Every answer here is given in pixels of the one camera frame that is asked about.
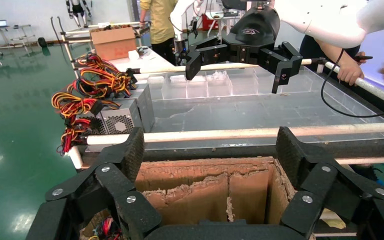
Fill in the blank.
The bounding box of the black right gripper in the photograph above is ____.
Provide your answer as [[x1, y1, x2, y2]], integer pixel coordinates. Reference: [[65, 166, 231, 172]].
[[185, 4, 304, 95]]

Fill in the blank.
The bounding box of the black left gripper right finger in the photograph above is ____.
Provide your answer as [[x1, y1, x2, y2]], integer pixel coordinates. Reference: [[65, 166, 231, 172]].
[[275, 126, 384, 237]]

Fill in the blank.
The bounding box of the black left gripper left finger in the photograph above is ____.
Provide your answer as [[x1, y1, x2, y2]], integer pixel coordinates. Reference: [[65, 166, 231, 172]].
[[44, 126, 163, 240]]

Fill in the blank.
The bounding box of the bare operator forearm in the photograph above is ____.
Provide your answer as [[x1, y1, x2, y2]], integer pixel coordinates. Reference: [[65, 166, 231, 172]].
[[316, 39, 354, 72]]

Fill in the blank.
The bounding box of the red box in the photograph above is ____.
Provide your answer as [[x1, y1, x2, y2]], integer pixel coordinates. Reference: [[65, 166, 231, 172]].
[[200, 14, 220, 33]]

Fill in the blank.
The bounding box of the clear acrylic compartment tray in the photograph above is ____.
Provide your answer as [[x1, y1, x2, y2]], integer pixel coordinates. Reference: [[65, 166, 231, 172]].
[[144, 65, 384, 152]]

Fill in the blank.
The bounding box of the person in dark clothes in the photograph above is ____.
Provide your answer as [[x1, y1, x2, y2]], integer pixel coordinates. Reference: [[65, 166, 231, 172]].
[[298, 34, 362, 67]]

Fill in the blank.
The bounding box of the short white pipe leg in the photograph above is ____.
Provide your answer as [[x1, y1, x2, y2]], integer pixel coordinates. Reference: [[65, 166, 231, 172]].
[[67, 145, 85, 170]]

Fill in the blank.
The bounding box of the worn cardboard divider box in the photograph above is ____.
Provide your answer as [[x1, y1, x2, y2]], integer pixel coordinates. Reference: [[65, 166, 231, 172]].
[[79, 155, 299, 240]]

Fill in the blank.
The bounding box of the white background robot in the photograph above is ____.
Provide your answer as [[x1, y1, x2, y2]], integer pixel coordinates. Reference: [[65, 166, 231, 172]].
[[169, 0, 213, 66]]

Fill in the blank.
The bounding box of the person in yellow shirt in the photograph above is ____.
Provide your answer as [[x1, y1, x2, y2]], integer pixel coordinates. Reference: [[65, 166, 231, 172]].
[[138, 0, 180, 66]]

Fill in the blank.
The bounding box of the closed brown cardboard carton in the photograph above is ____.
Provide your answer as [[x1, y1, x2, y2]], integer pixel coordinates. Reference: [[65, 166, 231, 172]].
[[90, 26, 139, 62]]

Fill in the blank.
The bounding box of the humanoid robot figure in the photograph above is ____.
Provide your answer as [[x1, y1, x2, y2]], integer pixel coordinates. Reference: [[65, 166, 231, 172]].
[[65, 0, 93, 28]]

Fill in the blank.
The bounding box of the metal desk rack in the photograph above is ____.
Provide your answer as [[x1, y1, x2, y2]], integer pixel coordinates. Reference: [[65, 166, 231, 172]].
[[0, 23, 37, 57]]

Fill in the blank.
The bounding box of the silver power supply with wires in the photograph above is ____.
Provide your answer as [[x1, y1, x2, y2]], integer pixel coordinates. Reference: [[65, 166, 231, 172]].
[[85, 215, 124, 240], [66, 52, 156, 134], [51, 92, 144, 156]]

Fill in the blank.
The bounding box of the thin white pipe rail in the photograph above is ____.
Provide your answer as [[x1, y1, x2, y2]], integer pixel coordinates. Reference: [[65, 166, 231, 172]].
[[334, 156, 384, 166]]

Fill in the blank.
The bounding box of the long white pipe rail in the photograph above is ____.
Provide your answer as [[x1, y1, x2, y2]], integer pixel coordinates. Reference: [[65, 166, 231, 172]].
[[323, 61, 384, 110], [135, 58, 325, 75], [85, 121, 384, 147]]

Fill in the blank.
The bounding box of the thin black cable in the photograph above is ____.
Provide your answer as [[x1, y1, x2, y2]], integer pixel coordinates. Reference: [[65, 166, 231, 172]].
[[320, 48, 384, 119]]

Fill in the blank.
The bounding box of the black table frame bar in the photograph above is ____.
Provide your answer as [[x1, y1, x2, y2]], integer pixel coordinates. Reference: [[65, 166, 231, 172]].
[[142, 136, 384, 164]]

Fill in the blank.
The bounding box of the metal pipe frame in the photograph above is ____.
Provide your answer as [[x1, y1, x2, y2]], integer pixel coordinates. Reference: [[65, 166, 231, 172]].
[[50, 15, 144, 71]]

